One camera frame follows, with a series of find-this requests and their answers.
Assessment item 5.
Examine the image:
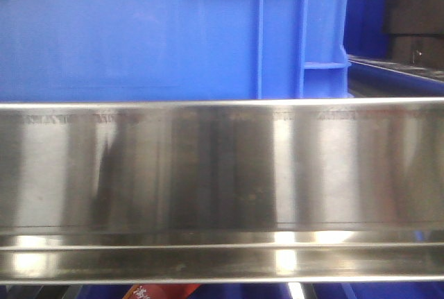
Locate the red printed package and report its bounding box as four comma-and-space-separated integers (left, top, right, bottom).
123, 284, 200, 299

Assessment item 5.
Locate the large blue plastic bin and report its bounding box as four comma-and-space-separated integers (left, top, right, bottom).
1, 0, 349, 102

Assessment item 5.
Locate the stainless steel rail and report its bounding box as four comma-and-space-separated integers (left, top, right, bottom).
1, 97, 443, 284

